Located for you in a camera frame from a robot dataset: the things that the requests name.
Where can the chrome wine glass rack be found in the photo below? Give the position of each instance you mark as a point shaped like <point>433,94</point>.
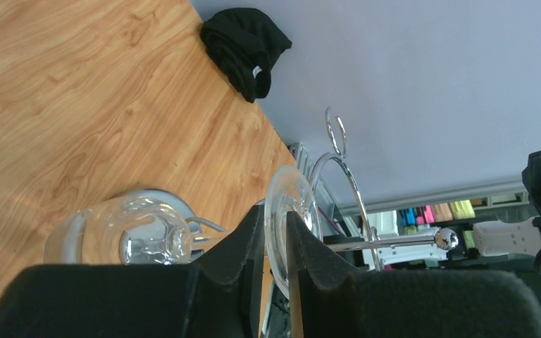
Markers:
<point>368,224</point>

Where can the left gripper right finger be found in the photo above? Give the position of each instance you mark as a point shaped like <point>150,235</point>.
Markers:
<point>329,297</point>

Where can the aluminium frame rail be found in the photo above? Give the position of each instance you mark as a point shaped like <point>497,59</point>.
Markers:
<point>305,162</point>

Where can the clear wine glass back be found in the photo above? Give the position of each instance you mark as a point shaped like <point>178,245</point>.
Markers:
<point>157,227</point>

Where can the black cloth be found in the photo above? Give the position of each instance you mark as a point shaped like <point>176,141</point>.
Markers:
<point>245,44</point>

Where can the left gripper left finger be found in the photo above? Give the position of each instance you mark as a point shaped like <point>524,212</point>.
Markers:
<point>217,295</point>

